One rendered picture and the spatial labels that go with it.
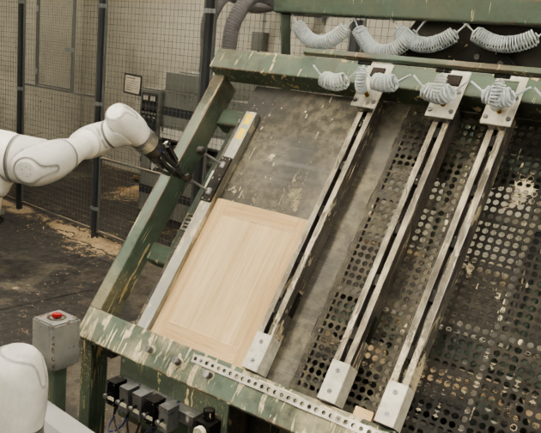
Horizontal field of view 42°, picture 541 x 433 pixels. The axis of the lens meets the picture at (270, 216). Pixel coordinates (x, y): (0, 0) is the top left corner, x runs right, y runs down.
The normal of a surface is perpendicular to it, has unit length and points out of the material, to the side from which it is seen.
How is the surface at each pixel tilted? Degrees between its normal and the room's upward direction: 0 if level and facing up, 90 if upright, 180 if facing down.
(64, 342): 90
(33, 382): 77
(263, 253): 55
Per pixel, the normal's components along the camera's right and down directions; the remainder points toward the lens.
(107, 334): -0.42, -0.46
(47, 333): -0.58, 0.13
